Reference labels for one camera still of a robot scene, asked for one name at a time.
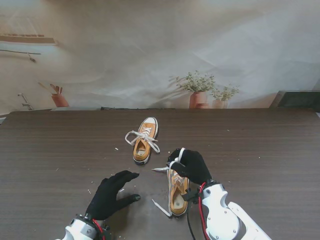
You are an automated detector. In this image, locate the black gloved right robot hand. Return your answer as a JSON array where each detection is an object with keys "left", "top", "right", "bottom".
[{"left": 168, "top": 148, "right": 213, "bottom": 186}]

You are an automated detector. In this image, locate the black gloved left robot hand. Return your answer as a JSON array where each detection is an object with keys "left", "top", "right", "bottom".
[{"left": 85, "top": 170, "right": 141, "bottom": 221}]

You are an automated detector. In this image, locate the white shoelace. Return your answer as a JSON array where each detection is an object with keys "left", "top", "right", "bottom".
[
  {"left": 151, "top": 147, "right": 187, "bottom": 218},
  {"left": 124, "top": 127, "right": 161, "bottom": 155}
]

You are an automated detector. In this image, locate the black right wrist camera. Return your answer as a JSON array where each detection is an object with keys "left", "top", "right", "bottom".
[{"left": 182, "top": 188, "right": 201, "bottom": 205}]

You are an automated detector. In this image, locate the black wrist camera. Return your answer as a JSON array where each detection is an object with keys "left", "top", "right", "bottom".
[
  {"left": 101, "top": 224, "right": 111, "bottom": 240},
  {"left": 182, "top": 188, "right": 201, "bottom": 205}
]

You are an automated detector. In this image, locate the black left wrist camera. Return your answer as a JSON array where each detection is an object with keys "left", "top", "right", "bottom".
[{"left": 101, "top": 224, "right": 111, "bottom": 240}]

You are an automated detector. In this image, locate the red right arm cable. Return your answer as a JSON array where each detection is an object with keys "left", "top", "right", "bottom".
[{"left": 198, "top": 182, "right": 211, "bottom": 240}]

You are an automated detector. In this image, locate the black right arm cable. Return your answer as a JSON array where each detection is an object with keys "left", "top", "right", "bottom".
[{"left": 186, "top": 204, "right": 197, "bottom": 240}]

